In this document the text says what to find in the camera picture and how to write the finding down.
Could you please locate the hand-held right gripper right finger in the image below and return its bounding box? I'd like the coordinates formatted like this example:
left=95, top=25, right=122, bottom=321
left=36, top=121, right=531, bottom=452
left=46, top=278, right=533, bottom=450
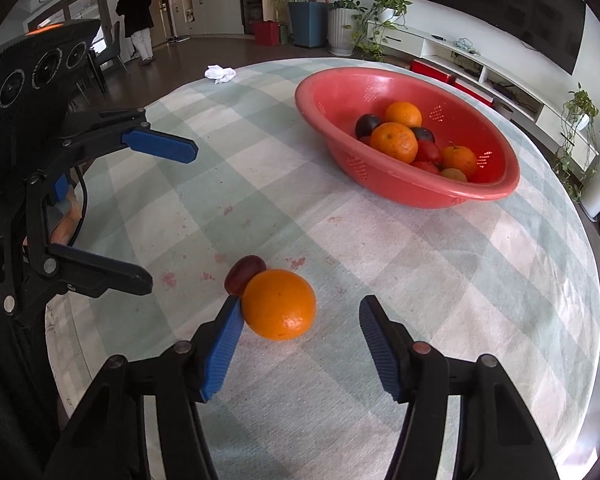
left=358, top=295, right=561, bottom=480

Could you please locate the crumpled white tissue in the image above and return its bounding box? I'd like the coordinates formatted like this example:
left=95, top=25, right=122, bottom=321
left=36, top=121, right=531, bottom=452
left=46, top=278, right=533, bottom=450
left=204, top=65, right=237, bottom=84

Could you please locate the small dark red plum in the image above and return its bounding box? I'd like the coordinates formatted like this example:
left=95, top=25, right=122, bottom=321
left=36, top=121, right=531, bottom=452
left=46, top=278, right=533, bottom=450
left=355, top=114, right=382, bottom=139
left=224, top=255, right=268, bottom=297

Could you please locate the red floor bin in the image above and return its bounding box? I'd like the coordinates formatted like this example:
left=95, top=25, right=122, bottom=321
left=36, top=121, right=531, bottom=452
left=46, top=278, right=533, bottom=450
left=252, top=20, right=281, bottom=47

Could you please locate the trailing pothos plant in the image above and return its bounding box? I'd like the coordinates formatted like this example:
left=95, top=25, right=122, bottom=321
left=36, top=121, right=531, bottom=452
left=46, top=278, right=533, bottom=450
left=352, top=0, right=413, bottom=63

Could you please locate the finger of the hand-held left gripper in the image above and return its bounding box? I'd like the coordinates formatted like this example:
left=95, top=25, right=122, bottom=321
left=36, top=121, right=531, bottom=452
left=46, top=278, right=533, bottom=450
left=26, top=171, right=154, bottom=299
left=60, top=107, right=199, bottom=164

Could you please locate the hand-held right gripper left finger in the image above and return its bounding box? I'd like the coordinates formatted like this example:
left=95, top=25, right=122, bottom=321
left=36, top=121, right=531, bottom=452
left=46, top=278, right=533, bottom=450
left=42, top=296, right=244, bottom=480

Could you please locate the small mandarin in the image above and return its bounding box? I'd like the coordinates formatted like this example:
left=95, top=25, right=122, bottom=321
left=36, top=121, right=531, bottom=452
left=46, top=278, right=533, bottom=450
left=369, top=122, right=419, bottom=165
left=440, top=144, right=478, bottom=181
left=384, top=101, right=424, bottom=129

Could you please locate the red storage box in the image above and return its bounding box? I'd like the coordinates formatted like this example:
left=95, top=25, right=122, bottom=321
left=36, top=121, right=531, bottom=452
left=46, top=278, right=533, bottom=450
left=452, top=77, right=493, bottom=106
left=411, top=59, right=456, bottom=85

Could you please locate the red plastic colander bowl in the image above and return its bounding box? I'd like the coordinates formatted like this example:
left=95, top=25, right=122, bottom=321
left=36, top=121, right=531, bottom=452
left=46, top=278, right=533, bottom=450
left=295, top=67, right=522, bottom=210

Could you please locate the wall-mounted black television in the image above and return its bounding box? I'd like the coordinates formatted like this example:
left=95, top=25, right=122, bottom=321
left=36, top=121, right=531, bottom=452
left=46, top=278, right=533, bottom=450
left=419, top=0, right=587, bottom=75

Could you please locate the grey dining chair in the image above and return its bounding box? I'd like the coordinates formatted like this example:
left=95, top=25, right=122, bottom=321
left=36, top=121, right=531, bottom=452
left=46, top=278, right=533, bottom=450
left=99, top=21, right=129, bottom=75

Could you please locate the person's left hand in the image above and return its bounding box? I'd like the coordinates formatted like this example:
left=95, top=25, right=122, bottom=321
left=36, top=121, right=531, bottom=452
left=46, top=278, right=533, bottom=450
left=51, top=199, right=81, bottom=247

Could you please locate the white floral under cloth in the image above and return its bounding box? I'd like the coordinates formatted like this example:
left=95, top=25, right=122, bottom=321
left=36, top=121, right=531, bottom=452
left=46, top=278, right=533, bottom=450
left=44, top=295, right=88, bottom=418

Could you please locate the white television cabinet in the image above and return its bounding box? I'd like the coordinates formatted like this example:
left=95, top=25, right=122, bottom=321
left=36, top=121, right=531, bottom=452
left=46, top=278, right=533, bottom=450
left=367, top=25, right=600, bottom=216

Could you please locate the blue square plant pot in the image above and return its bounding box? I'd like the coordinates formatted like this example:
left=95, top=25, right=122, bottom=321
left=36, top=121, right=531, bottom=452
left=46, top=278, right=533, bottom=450
left=287, top=1, right=331, bottom=48

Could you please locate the white ribbed plant pot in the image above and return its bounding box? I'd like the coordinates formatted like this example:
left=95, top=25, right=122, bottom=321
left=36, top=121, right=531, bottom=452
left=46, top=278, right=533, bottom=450
left=326, top=7, right=356, bottom=56

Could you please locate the large orange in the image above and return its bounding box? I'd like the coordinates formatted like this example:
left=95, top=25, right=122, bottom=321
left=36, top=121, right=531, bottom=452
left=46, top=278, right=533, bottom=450
left=241, top=268, right=317, bottom=342

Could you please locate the trailing vine plant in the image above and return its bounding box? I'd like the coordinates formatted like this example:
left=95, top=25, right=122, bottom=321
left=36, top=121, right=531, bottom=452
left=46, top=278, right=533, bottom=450
left=552, top=82, right=600, bottom=201

